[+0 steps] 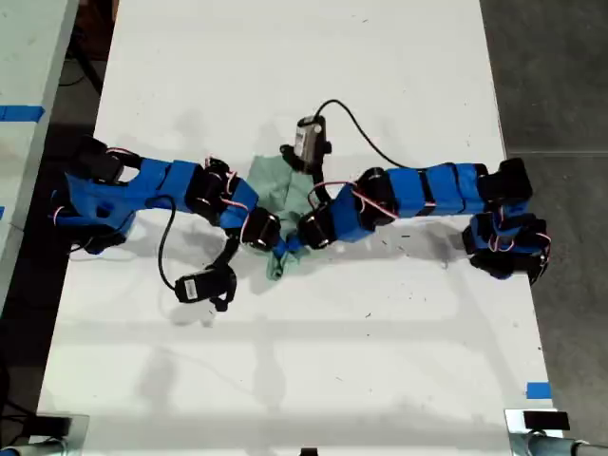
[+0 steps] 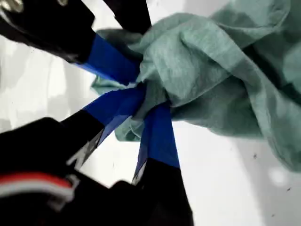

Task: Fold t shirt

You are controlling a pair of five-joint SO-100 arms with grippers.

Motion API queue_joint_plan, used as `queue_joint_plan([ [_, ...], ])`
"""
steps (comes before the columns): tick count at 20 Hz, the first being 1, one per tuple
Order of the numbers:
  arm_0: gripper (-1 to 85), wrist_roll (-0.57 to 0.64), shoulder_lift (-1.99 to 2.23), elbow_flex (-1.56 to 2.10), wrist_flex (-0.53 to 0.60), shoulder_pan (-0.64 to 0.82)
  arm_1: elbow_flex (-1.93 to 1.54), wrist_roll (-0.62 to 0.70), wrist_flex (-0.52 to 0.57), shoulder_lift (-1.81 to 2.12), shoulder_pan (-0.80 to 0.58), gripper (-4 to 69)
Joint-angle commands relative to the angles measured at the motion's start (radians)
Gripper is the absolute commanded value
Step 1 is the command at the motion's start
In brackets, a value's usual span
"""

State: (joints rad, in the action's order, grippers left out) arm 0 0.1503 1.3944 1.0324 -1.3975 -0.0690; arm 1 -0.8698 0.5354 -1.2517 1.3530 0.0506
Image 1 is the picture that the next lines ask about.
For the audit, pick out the long blue tape strip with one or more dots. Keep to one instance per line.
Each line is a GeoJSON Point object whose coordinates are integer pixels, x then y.
{"type": "Point", "coordinates": [21, 113]}

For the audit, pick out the blue and black arm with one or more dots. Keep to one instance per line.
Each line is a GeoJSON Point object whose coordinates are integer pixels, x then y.
{"type": "Point", "coordinates": [157, 180]}
{"type": "Point", "coordinates": [442, 190]}

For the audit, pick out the short blue tape strip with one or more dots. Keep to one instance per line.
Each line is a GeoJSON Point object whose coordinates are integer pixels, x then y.
{"type": "Point", "coordinates": [539, 390]}

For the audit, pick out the black camera stalk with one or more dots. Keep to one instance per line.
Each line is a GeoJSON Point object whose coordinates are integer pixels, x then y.
{"type": "Point", "coordinates": [227, 254]}
{"type": "Point", "coordinates": [297, 164]}

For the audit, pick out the black camera box white label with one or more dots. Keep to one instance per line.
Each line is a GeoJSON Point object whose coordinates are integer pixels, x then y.
{"type": "Point", "coordinates": [197, 287]}

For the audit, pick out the black camera box silver label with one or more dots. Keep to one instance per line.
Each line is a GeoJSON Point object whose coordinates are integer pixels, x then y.
{"type": "Point", "coordinates": [309, 138]}

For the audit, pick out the grey metal pipe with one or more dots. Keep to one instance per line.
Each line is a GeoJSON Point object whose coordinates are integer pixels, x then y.
{"type": "Point", "coordinates": [33, 449]}
{"type": "Point", "coordinates": [565, 446]}

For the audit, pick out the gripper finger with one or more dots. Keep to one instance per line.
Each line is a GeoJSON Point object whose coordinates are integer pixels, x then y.
{"type": "Point", "coordinates": [281, 247]}
{"type": "Point", "coordinates": [297, 244]}

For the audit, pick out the white side table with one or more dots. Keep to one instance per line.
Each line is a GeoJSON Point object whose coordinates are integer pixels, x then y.
{"type": "Point", "coordinates": [28, 95]}

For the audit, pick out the pale green T-shirt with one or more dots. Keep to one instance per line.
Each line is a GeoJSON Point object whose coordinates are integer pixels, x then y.
{"type": "Point", "coordinates": [271, 183]}

